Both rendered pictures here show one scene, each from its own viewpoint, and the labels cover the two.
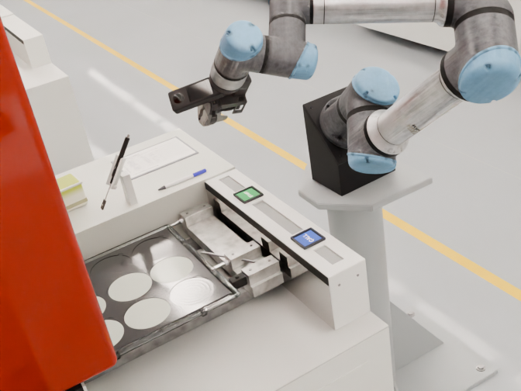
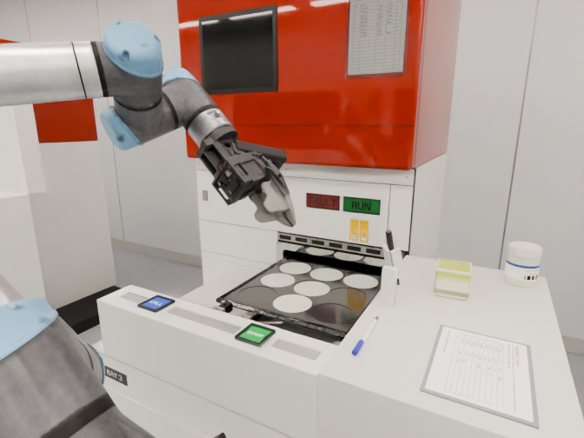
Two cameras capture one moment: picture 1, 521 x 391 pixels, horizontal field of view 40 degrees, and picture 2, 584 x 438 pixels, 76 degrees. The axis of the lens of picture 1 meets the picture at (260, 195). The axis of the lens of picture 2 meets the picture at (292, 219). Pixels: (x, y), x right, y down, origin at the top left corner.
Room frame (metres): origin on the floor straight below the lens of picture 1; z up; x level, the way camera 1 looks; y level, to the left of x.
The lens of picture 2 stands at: (2.08, -0.28, 1.34)
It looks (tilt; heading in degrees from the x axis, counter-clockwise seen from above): 14 degrees down; 145
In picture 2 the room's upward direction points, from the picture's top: straight up
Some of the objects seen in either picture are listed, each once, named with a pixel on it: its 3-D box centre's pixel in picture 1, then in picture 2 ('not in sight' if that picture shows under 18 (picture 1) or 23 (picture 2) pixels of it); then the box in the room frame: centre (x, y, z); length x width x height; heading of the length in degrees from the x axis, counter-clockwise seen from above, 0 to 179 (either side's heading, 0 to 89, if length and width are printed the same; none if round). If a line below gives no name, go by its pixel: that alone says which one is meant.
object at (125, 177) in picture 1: (119, 181); (391, 272); (1.58, 0.34, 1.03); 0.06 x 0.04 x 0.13; 116
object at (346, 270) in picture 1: (280, 240); (205, 350); (1.41, -0.03, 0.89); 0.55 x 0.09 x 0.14; 26
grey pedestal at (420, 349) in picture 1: (389, 276); not in sight; (1.81, -0.36, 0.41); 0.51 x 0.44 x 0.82; 115
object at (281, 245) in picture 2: not in sight; (335, 264); (1.21, 0.51, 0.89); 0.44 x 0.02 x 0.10; 26
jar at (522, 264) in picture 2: not in sight; (522, 263); (1.70, 0.68, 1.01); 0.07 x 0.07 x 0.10
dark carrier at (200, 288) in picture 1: (129, 290); (310, 288); (1.31, 0.33, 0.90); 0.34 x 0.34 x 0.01; 26
